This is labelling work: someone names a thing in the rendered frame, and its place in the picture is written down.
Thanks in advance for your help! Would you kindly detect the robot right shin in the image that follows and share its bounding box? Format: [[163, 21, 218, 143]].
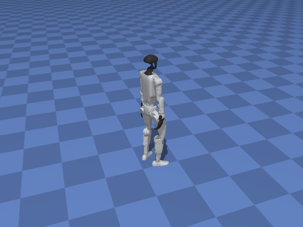
[[154, 139, 164, 163]]

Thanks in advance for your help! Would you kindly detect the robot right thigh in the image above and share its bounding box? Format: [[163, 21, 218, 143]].
[[151, 110, 166, 143]]

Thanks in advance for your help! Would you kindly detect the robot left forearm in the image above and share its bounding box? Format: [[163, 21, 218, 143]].
[[140, 90, 147, 105]]

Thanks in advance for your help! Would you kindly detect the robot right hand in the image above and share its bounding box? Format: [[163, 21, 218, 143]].
[[154, 115, 164, 130]]

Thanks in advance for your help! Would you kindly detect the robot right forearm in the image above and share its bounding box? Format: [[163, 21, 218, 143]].
[[157, 97, 165, 119]]

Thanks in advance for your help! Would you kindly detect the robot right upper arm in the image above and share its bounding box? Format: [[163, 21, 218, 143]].
[[153, 77, 163, 103]]

